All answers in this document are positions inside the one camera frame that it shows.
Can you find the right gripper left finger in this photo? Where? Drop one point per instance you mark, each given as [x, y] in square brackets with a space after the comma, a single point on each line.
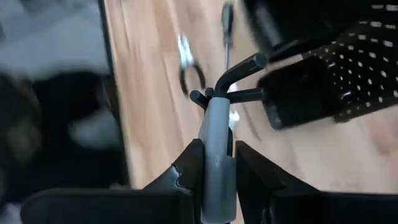
[124, 207]

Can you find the black perforated pegboard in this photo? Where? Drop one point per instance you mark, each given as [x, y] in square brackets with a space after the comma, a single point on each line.
[363, 62]

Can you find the black shallow pegboard bin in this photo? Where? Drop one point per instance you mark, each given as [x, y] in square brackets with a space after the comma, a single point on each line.
[295, 93]

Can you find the hex key set grey holder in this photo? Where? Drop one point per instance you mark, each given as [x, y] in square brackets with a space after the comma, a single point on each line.
[217, 174]

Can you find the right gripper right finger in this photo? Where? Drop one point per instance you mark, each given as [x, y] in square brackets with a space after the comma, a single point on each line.
[311, 208]

